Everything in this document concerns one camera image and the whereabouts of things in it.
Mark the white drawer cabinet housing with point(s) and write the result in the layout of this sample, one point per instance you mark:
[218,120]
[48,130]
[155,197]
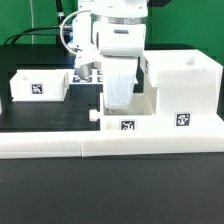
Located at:
[182,88]

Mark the white drawer box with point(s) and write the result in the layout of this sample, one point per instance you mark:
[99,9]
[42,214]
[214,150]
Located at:
[39,85]
[137,116]

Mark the white L-shaped fence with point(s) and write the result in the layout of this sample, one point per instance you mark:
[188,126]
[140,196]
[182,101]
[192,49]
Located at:
[205,135]

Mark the white front drawer box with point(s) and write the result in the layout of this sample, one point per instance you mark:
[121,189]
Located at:
[137,116]

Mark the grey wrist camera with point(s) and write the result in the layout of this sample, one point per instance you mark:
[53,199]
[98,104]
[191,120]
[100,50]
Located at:
[85,61]

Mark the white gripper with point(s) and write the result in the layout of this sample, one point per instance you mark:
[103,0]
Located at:
[118,81]

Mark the white rear drawer box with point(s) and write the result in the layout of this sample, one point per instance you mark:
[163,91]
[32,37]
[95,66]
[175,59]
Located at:
[39,85]

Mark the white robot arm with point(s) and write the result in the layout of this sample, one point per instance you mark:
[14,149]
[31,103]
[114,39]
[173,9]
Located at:
[110,35]

